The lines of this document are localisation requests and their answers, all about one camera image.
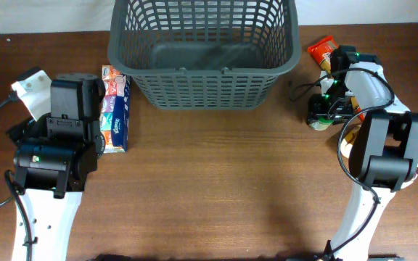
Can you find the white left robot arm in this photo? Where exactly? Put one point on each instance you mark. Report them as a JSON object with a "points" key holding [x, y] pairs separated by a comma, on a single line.
{"points": [[57, 147]]}

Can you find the grey plastic lattice basket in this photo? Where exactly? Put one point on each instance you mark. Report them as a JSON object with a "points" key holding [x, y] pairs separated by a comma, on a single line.
{"points": [[216, 54]]}

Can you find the green lid glass jar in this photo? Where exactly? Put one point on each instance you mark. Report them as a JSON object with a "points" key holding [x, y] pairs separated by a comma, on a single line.
{"points": [[320, 124]]}

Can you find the beige snack pouch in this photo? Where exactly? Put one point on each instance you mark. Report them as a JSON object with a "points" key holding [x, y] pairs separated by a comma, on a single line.
{"points": [[347, 144]]}

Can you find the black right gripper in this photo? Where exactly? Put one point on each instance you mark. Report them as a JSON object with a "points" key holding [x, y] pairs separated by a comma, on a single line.
{"points": [[315, 108]]}

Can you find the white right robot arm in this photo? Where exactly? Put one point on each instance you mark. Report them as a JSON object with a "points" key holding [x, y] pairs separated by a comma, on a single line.
{"points": [[384, 155]]}

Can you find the San Remo spaghetti packet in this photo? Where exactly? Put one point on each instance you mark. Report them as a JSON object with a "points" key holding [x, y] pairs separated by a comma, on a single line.
{"points": [[322, 52]]}

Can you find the Kleenex tissue multipack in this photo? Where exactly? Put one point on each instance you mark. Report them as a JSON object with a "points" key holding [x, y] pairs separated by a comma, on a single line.
{"points": [[115, 110]]}

